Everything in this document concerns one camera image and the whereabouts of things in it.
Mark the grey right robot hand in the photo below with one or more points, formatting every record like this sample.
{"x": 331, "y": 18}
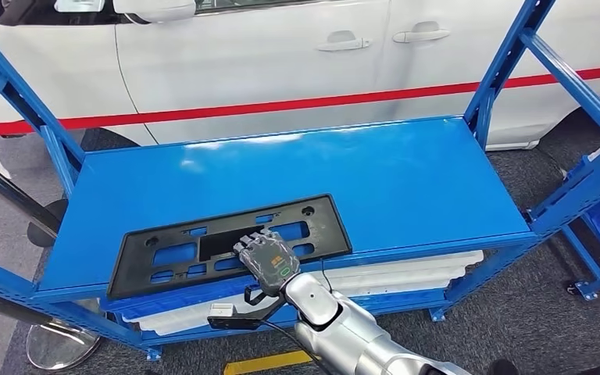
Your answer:
{"x": 271, "y": 264}

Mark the black plastic frame part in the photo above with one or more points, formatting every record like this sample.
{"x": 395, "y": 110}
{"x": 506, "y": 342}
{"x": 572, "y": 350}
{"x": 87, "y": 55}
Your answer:
{"x": 134, "y": 259}

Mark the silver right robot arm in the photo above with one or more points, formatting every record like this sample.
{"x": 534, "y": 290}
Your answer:
{"x": 341, "y": 326}

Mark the blue metal shelf rack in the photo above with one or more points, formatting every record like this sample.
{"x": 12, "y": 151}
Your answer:
{"x": 587, "y": 295}
{"x": 305, "y": 181}

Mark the white car with red stripe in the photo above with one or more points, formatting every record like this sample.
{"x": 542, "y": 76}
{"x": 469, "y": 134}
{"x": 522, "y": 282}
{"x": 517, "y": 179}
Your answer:
{"x": 253, "y": 67}

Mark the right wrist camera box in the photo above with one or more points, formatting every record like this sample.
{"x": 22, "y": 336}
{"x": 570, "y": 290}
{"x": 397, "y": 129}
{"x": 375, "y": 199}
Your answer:
{"x": 222, "y": 311}

